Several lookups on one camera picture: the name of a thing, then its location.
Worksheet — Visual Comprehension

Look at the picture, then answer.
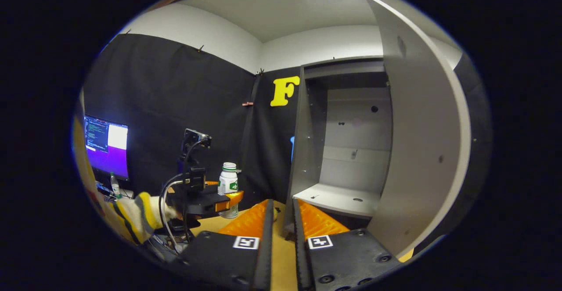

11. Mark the beige cabinet door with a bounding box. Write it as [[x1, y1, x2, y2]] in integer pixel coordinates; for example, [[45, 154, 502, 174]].
[[362, 0, 473, 257]]

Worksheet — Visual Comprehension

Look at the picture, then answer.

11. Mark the black backdrop cloth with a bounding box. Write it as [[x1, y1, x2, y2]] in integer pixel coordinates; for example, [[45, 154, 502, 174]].
[[83, 33, 491, 244]]

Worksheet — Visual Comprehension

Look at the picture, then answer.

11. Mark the grey cable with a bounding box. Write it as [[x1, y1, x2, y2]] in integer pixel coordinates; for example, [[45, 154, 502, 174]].
[[159, 173, 194, 253]]

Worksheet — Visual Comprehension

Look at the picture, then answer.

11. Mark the dark grey cabinet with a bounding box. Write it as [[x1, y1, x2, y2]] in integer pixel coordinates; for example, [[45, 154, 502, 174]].
[[285, 56, 394, 235]]

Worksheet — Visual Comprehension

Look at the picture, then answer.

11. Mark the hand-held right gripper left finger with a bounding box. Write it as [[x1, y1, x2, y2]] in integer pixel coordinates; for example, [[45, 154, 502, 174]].
[[178, 198, 275, 291]]

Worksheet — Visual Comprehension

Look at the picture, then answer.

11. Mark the white bottle green cap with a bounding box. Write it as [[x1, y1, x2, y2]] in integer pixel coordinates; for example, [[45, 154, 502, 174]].
[[218, 162, 241, 220]]

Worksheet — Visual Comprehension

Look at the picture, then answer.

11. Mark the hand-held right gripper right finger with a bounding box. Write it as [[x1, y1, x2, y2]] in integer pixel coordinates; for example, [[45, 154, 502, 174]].
[[292, 198, 403, 291]]

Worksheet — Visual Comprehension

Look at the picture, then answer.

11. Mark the computer monitor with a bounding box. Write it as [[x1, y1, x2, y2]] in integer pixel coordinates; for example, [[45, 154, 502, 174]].
[[83, 115, 130, 181]]

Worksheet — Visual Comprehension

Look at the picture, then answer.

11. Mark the clear plastic bottle green label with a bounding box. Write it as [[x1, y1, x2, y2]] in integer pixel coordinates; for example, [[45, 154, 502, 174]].
[[110, 172, 122, 200]]

